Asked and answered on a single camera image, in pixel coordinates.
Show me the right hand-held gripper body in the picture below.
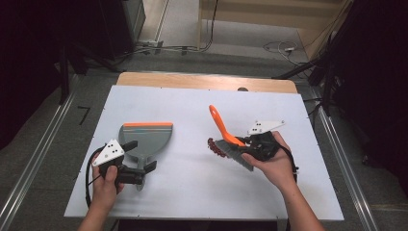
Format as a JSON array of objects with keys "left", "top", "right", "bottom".
[{"left": 246, "top": 119, "right": 286, "bottom": 163}]

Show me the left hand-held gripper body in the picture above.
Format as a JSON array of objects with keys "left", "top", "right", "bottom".
[{"left": 91, "top": 139, "right": 146, "bottom": 188}]

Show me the grey dustpan with orange edge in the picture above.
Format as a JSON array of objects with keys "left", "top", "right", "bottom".
[{"left": 117, "top": 121, "right": 174, "bottom": 193}]

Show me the orange-handled grey brush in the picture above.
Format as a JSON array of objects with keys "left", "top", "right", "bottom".
[{"left": 208, "top": 104, "right": 255, "bottom": 172}]

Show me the pile of red beans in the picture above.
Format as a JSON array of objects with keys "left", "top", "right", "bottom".
[{"left": 207, "top": 137, "right": 229, "bottom": 159}]

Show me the person's right hand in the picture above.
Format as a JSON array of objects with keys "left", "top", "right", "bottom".
[{"left": 241, "top": 130, "right": 298, "bottom": 193}]

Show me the person's left hand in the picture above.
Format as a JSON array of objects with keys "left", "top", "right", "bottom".
[{"left": 90, "top": 160, "right": 126, "bottom": 212}]

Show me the white board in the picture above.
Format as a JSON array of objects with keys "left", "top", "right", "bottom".
[{"left": 64, "top": 84, "right": 345, "bottom": 222}]

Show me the black stand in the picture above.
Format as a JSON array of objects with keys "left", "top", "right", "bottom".
[
  {"left": 271, "top": 32, "right": 336, "bottom": 117},
  {"left": 57, "top": 39, "right": 124, "bottom": 106}
]

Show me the wooden table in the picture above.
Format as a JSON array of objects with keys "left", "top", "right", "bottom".
[{"left": 115, "top": 71, "right": 299, "bottom": 95}]

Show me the dark cabinet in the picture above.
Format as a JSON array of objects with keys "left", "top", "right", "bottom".
[{"left": 95, "top": 0, "right": 147, "bottom": 62}]

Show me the left hand-held gripper black cable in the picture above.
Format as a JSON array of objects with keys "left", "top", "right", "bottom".
[{"left": 84, "top": 145, "right": 108, "bottom": 210}]

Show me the hand-held gripper black cable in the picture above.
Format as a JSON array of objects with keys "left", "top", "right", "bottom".
[
  {"left": 84, "top": 145, "right": 108, "bottom": 210},
  {"left": 278, "top": 143, "right": 300, "bottom": 185}
]

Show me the right hand-held gripper black cable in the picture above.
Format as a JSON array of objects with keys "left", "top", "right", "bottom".
[{"left": 278, "top": 143, "right": 300, "bottom": 185}]

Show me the metal floor rail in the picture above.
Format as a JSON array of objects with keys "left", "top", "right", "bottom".
[
  {"left": 316, "top": 104, "right": 381, "bottom": 231},
  {"left": 0, "top": 90, "right": 80, "bottom": 231}
]

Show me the white cable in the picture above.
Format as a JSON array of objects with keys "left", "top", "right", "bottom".
[{"left": 263, "top": 40, "right": 310, "bottom": 67}]

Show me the bundle of floor cables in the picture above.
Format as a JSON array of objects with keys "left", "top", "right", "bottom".
[{"left": 119, "top": 0, "right": 219, "bottom": 59}]

